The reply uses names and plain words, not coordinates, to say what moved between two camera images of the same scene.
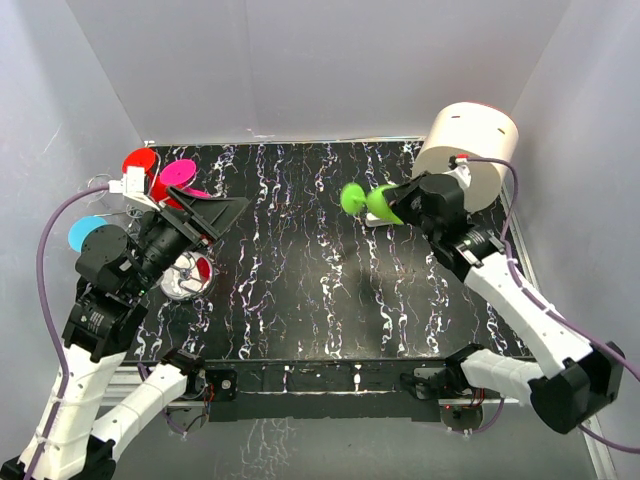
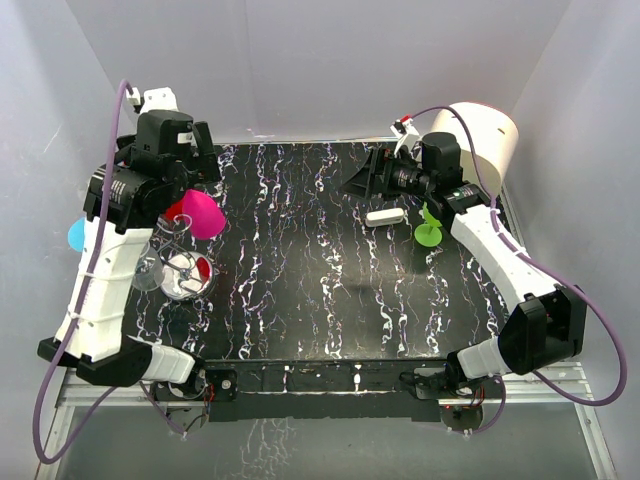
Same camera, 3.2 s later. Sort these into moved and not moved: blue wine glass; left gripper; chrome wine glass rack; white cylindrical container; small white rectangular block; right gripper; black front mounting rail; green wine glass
Moved: left gripper; right gripper; green wine glass
Not moved: small white rectangular block; blue wine glass; black front mounting rail; chrome wine glass rack; white cylindrical container
